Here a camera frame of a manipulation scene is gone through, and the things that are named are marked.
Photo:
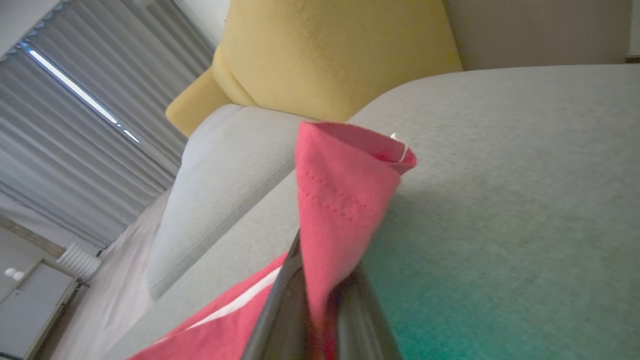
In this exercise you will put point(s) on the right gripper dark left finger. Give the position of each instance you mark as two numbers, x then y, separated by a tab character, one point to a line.
287	315

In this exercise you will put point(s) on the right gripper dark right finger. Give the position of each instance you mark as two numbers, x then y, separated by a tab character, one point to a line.
360	320

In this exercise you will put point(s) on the red and white basketball jersey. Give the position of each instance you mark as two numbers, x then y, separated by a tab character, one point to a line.
340	190

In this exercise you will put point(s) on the long grey sofa seat cushion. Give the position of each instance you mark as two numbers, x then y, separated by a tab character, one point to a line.
220	190

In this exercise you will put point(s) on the large grey sofa seat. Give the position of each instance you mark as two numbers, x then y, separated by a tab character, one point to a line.
500	200

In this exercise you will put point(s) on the white ribbed floor pot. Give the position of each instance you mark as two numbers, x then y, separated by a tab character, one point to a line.
80	262

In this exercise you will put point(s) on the low grey and green cabinet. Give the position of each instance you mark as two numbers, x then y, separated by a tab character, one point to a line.
35	310

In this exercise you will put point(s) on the wide yellow sofa back cushion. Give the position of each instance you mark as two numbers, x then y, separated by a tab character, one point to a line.
340	55

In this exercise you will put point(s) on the grey pleated curtain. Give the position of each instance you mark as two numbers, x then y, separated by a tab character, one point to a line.
150	65
60	170

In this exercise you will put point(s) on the small white round figure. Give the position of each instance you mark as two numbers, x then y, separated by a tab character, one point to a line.
13	274

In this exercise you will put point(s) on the beige low partition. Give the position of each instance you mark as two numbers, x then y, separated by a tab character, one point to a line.
550	30

